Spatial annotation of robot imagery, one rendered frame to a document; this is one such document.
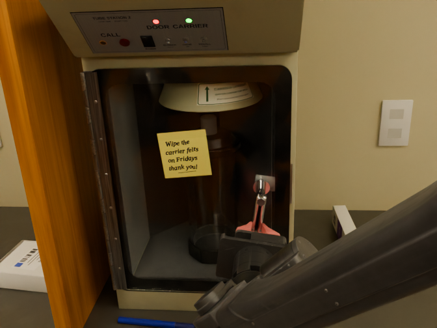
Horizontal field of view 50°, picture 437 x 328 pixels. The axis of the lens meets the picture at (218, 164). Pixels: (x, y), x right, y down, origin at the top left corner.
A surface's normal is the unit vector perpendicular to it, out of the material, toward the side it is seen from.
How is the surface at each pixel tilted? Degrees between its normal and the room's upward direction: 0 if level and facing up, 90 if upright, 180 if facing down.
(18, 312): 0
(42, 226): 90
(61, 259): 90
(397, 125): 90
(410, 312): 0
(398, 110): 90
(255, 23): 135
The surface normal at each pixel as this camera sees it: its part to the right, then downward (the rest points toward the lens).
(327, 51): -0.10, 0.39
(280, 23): -0.04, 0.93
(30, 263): -0.04, -0.92
